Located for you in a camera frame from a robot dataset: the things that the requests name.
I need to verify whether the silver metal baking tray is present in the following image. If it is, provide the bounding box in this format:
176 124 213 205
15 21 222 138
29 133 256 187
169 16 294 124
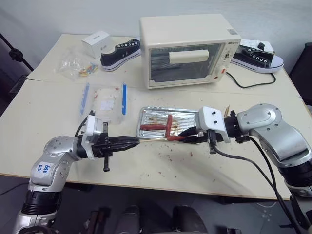
135 105 199 142

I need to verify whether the dark rounded shape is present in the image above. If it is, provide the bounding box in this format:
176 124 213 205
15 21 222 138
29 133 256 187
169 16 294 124
116 204 142 234

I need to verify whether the white power strip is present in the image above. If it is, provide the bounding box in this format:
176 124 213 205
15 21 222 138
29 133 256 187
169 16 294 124
239 38 276 53

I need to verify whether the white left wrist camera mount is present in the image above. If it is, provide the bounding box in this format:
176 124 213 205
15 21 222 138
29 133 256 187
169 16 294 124
81 114 103 150

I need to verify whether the red sausage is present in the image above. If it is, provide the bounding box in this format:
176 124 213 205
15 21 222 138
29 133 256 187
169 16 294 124
165 135 187 142
140 124 168 131
165 114 173 138

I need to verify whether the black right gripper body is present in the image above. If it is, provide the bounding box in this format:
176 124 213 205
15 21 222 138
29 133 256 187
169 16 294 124
191 126 210 145

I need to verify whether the small white cardboard box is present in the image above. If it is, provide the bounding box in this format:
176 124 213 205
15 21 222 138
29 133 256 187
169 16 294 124
81 30 111 59

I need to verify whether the black tripod stand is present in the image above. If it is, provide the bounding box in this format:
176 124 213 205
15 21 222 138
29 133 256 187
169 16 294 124
0 32 35 73

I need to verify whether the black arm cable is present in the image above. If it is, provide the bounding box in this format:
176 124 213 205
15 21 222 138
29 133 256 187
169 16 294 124
74 116 90 138
247 136 307 234

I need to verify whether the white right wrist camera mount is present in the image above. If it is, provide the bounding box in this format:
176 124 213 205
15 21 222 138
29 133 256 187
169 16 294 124
197 106 231 144

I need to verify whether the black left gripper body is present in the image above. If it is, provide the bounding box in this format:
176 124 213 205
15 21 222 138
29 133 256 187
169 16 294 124
92 121 118 173

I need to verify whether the clear plastic bag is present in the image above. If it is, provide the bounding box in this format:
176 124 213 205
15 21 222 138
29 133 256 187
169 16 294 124
54 47 99 80

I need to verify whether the black white canvas shoe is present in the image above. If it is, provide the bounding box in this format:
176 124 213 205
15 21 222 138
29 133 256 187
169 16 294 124
99 38 142 72
230 43 285 74

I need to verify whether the black oven power cord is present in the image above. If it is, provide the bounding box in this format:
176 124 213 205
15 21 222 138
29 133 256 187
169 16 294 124
225 70 277 89

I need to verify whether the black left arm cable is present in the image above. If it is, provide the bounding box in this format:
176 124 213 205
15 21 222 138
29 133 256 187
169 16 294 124
74 116 90 138

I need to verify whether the cream toaster oven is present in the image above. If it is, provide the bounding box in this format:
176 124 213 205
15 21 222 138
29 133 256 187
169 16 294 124
139 13 242 91

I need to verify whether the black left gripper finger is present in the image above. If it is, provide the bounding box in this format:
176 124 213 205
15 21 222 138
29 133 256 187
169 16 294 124
114 136 141 145
114 144 139 153

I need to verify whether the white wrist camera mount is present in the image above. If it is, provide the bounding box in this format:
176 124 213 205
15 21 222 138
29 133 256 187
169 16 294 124
81 114 103 150
197 106 231 144

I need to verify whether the black floor cable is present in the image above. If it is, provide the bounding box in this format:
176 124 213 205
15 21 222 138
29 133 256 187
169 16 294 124
0 182 29 196

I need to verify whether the black cabinet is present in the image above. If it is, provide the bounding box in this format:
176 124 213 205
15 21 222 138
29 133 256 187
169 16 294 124
288 42 312 106

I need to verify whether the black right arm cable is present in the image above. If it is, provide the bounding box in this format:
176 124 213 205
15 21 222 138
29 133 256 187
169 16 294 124
247 136 307 234

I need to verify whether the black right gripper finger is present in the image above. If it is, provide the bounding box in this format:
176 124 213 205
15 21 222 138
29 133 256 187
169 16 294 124
182 136 204 145
178 126 197 137

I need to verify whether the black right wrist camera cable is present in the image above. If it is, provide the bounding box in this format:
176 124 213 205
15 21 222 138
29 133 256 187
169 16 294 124
208 130 312 231

